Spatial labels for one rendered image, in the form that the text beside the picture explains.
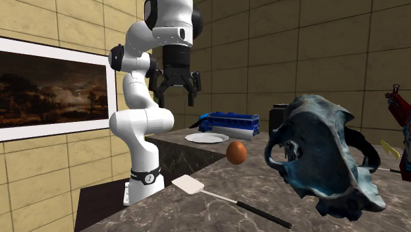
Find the blue toy bus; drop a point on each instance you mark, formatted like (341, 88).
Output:
(231, 119)

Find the framed dark landscape picture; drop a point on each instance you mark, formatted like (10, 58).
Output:
(51, 90)

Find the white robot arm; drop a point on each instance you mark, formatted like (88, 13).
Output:
(141, 128)

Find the brown egg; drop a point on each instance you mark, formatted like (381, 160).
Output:
(236, 153)

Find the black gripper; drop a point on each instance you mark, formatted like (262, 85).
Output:
(176, 61)

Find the white plate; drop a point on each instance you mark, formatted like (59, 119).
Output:
(205, 138)

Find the grey cylinder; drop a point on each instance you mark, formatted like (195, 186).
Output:
(234, 132)

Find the black box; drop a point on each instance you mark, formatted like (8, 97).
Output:
(275, 119)

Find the dark robot stand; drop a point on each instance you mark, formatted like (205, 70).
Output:
(96, 205)

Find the blue animal skull figure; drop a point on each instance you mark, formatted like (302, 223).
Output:
(321, 151)

